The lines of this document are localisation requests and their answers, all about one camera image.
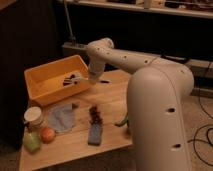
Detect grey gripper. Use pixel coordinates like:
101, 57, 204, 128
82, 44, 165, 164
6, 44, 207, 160
88, 66, 104, 84

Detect dark bristle brush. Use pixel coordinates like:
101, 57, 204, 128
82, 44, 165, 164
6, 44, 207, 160
63, 74, 82, 86

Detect orange plastic tray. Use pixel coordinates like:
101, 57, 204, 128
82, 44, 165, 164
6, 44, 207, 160
24, 55, 91, 106

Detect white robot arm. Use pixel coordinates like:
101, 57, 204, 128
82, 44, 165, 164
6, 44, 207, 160
86, 38, 194, 171

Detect brown grape bunch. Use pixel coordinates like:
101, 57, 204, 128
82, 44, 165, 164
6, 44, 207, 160
89, 106, 103, 124

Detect wooden low table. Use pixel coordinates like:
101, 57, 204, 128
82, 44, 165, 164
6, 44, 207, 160
19, 70, 131, 171

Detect grey blue cloth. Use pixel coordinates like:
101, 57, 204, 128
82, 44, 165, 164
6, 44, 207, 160
47, 104, 75, 133

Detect blue grey sponge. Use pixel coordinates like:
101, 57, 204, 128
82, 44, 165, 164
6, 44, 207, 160
88, 124, 102, 146

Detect green vegetable toy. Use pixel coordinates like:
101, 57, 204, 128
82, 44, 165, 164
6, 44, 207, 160
114, 114, 128, 127

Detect black device on shelf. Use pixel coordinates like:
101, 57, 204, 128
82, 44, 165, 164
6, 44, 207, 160
160, 54, 190, 64

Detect orange red fruit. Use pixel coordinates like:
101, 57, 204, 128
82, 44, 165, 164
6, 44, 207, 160
40, 127, 55, 143

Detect green plastic fruit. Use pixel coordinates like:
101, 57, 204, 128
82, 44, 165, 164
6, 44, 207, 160
23, 132, 41, 154

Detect long wall shelf unit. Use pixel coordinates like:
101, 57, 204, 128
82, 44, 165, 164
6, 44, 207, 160
56, 0, 213, 98

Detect black floor cables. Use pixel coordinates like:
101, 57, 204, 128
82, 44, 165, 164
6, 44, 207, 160
188, 61, 213, 168

